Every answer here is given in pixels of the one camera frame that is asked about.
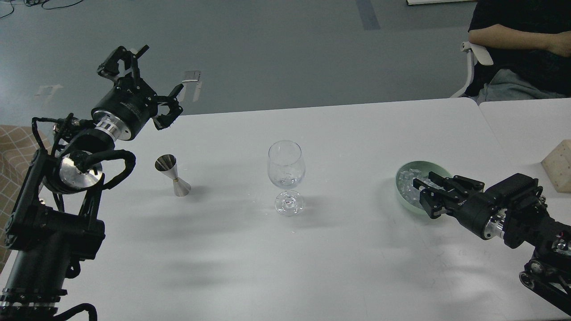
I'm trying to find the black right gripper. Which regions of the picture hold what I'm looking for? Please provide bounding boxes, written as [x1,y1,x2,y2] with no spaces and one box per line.
[412,171,506,240]

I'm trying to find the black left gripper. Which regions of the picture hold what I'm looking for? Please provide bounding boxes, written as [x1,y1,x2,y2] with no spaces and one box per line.
[91,45,184,141]

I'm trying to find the steel cocktail jigger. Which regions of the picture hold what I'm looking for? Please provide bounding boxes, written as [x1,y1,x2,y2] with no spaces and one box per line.
[154,154,191,197]

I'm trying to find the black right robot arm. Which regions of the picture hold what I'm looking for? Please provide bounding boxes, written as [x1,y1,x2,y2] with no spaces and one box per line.
[413,172,571,314]

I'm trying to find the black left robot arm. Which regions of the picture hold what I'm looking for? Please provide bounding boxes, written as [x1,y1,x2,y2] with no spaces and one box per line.
[1,45,183,321]

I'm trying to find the green bowl of ice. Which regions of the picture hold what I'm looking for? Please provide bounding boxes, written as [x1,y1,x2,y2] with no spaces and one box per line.
[394,160,451,215]

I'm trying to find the clear wine glass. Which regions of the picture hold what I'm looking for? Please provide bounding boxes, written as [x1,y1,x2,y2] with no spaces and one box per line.
[267,140,306,217]

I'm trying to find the wooden block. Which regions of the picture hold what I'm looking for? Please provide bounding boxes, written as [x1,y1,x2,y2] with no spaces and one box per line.
[541,140,571,193]

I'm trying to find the tan checked armchair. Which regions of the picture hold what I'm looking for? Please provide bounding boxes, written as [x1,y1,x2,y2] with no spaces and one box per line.
[0,125,38,271]

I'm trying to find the white office chair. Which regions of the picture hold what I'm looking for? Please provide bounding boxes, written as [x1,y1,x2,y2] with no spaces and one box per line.
[450,41,493,98]

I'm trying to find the seated person in black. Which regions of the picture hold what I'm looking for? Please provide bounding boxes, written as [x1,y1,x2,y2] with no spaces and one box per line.
[464,0,571,104]

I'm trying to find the black floor cables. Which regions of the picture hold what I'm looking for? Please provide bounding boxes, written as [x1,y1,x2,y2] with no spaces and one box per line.
[0,0,85,19]

